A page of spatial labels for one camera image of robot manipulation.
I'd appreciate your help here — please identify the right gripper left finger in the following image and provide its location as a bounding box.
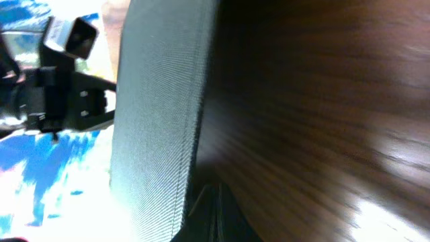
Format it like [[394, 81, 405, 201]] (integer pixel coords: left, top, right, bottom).
[[171, 185, 215, 242]]

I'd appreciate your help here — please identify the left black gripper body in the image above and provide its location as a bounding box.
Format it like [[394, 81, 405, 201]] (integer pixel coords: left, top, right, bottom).
[[0, 33, 118, 134]]

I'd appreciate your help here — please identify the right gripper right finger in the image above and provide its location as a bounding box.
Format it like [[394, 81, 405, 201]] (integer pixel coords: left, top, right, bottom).
[[216, 183, 263, 242]]

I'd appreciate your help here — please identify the black gift box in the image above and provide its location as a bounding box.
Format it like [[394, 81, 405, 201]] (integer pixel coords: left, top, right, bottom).
[[110, 0, 220, 241]]

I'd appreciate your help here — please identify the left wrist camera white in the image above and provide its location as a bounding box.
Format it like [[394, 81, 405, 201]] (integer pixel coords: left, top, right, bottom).
[[42, 17, 98, 59]]

